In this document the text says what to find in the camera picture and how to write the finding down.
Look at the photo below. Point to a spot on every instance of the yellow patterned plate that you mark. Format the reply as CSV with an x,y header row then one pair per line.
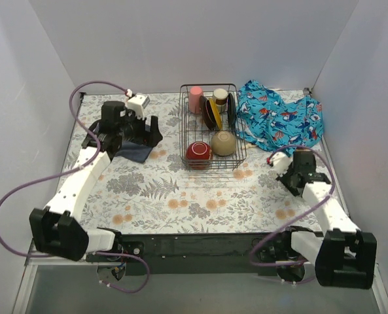
x,y
216,113

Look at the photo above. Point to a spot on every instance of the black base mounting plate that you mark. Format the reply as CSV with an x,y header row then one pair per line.
x,y
203,254

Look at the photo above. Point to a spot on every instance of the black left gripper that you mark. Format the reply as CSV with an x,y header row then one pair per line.
x,y
149,131

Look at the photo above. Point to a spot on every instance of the floral patterned table mat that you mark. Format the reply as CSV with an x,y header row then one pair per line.
x,y
160,196

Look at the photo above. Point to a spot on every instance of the steel cup brown band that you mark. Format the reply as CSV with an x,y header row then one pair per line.
x,y
220,96

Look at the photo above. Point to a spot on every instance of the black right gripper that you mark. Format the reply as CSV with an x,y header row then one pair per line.
x,y
292,180

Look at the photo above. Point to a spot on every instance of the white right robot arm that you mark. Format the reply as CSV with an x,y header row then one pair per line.
x,y
345,256

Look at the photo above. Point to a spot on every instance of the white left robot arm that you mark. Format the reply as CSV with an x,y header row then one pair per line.
x,y
56,228

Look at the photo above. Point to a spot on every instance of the black bowl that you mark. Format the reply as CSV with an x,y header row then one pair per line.
x,y
231,111

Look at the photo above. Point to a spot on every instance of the beige ceramic bowl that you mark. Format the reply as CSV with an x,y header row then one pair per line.
x,y
223,143

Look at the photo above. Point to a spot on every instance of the black wire dish rack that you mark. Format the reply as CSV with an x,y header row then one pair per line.
x,y
192,128

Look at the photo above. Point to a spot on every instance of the aluminium frame rail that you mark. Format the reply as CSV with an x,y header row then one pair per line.
x,y
57,285

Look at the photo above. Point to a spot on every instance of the red floral plate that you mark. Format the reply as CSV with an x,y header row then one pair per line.
x,y
207,120

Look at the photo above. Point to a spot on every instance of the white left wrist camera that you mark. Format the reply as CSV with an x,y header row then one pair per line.
x,y
137,103

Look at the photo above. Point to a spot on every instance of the pink plastic cup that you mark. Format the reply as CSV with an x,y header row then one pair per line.
x,y
194,96

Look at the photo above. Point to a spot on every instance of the red bowl cream inside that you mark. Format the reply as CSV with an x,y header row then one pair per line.
x,y
199,155

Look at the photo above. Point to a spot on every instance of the dark blue folded towel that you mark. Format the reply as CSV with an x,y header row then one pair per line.
x,y
122,142

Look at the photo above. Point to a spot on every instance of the blue fish print cloth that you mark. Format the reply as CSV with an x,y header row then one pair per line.
x,y
269,122

